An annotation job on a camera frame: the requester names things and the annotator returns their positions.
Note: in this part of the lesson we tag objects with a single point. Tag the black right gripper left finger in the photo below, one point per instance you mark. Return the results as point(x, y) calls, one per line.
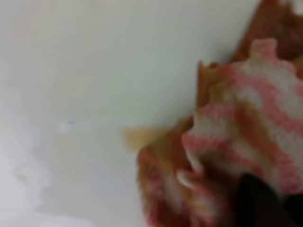
point(257, 205)

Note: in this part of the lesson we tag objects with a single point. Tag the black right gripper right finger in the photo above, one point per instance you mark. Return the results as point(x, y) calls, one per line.
point(294, 208)

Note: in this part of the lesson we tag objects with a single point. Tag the pink white striped rag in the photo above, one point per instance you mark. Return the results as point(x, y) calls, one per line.
point(248, 119)

